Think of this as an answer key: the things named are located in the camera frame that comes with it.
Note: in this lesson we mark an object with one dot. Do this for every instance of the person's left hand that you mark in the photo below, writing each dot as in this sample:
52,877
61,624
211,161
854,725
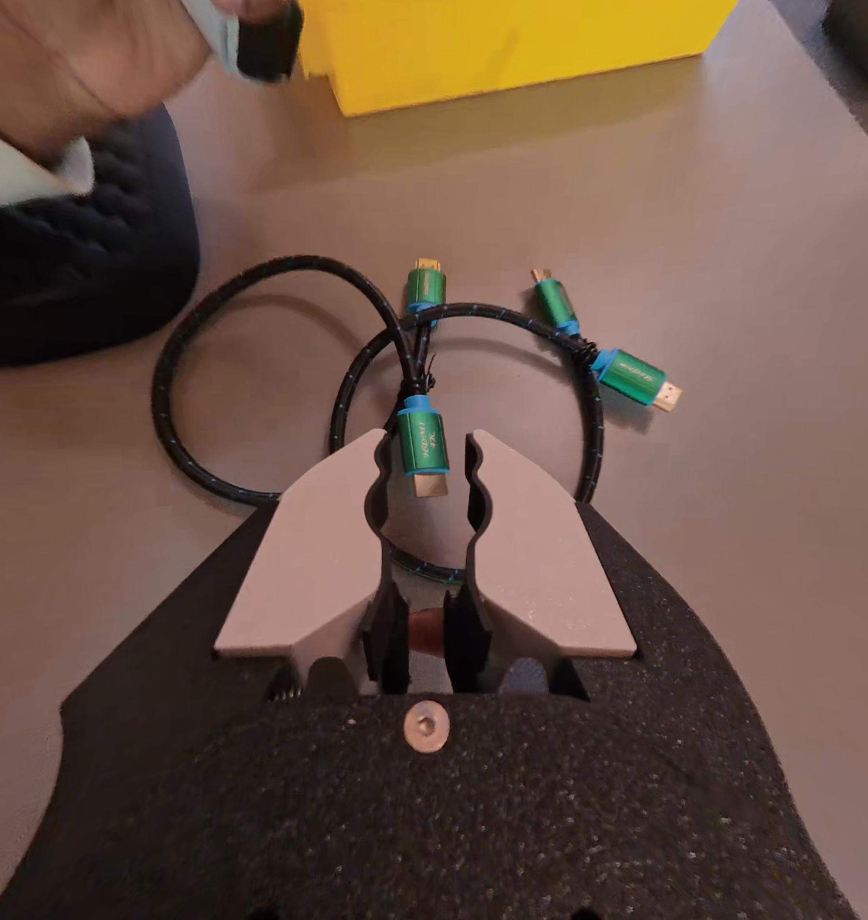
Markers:
82,65

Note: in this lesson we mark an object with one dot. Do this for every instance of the grey desk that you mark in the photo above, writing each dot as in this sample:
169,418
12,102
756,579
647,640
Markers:
693,287

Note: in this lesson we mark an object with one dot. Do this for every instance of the yellow plastic bin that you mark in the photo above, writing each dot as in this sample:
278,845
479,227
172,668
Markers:
513,50

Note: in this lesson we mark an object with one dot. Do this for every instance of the person's left forearm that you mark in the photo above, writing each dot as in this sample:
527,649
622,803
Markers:
17,172

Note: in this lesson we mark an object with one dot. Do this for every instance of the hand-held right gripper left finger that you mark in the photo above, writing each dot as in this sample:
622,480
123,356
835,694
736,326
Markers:
312,560

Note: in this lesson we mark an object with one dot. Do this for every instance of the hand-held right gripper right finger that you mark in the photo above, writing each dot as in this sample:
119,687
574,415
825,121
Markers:
542,568

